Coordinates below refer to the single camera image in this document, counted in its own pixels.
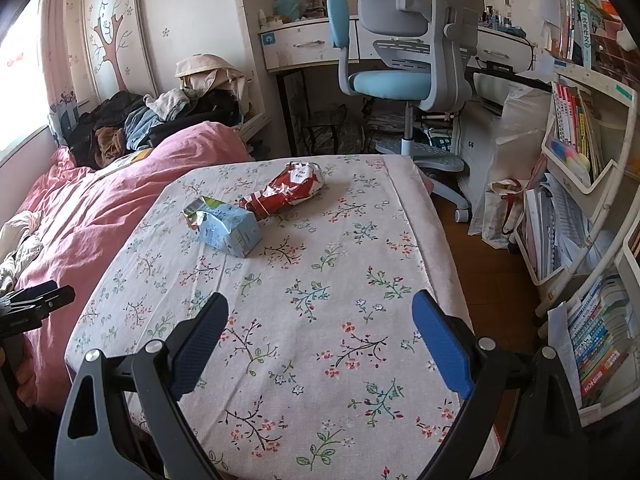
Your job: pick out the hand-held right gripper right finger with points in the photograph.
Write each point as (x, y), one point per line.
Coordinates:
(442, 345)

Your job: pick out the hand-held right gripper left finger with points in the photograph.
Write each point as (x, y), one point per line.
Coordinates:
(200, 345)

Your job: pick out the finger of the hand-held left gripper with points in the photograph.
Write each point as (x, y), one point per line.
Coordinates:
(55, 300)
(35, 291)

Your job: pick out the white garment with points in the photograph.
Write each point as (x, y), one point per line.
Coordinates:
(20, 245)

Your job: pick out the pink duvet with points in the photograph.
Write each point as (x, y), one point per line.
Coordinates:
(90, 210)

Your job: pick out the light blue milk carton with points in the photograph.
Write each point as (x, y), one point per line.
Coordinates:
(230, 230)

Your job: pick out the floral tablecloth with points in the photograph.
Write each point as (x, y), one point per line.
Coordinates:
(310, 270)

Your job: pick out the white tote bag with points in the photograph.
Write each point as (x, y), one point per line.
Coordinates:
(502, 210)

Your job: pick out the yellow book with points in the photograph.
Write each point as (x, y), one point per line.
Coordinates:
(125, 160)

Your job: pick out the row of colourful books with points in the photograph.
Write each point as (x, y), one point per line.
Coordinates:
(600, 340)

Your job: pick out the stack of papers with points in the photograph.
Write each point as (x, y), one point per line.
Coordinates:
(555, 230)

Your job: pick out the brown garment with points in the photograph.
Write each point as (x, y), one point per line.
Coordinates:
(107, 145)

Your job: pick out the red snack bag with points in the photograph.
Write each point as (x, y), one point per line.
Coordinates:
(290, 187)

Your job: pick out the black jacket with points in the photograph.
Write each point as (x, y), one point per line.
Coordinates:
(100, 115)

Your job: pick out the blue jeans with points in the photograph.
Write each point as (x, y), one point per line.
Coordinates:
(142, 127)

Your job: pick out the window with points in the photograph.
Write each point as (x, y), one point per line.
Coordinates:
(20, 70)

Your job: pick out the pastel marker set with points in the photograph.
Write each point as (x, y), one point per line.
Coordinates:
(570, 160)

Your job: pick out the white grey cloth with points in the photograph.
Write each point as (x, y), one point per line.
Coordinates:
(167, 102)

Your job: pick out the large white plastic bag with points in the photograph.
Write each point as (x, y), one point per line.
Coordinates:
(515, 125)

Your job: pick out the white bookshelf rack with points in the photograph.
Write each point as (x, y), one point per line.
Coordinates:
(612, 160)

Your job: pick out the pink curtain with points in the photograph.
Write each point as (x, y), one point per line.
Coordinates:
(57, 35)

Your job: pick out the row of red books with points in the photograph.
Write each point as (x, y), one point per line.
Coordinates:
(575, 120)

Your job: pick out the beige bag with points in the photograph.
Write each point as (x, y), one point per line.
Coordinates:
(210, 72)

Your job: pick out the white desk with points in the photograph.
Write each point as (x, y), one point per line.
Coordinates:
(300, 45)

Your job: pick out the grey and blue desk chair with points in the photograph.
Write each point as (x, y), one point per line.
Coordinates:
(400, 10)

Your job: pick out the brown storage grid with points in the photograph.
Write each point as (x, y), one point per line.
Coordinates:
(617, 40)

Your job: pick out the row of upright books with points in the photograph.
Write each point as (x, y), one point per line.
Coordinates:
(582, 20)

